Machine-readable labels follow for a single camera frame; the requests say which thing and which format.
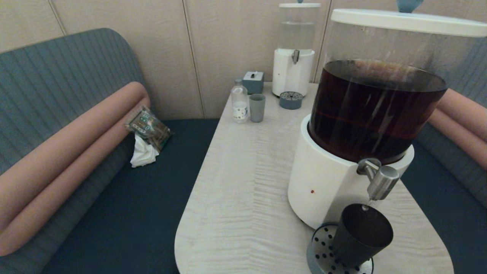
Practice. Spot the grey-blue tissue box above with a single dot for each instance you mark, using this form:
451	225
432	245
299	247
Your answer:
253	83

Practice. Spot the green snack packet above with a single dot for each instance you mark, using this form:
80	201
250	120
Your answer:
150	129

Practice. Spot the dark blue seat cushion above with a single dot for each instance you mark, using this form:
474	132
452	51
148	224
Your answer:
133	213
456	236

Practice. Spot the small perforated drip tray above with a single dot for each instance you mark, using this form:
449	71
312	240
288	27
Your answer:
291	101

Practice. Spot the clear plastic bottle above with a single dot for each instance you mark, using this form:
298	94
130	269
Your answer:
239	104

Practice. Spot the grey-blue plastic cup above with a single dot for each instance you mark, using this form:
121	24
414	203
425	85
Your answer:
257	108

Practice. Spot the black tapered cup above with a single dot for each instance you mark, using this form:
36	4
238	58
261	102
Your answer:
361	233

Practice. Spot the large white dispenser lid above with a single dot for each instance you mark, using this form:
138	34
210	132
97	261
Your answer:
399	21

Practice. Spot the crumpled white tissue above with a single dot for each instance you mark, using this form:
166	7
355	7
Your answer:
144	154

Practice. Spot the large perforated drip tray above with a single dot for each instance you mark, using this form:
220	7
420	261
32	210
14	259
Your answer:
321	247

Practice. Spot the large dark tea dispenser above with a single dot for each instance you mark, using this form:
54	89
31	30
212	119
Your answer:
323	182

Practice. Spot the small metal dispenser tap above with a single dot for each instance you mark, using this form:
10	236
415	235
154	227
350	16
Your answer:
295	57

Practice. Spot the large metal dispenser tap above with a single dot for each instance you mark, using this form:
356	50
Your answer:
382	180

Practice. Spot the small white dispenser lid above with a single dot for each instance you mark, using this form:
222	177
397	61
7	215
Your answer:
299	5

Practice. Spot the small clear water dispenser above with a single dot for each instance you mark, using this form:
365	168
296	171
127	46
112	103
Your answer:
291	76

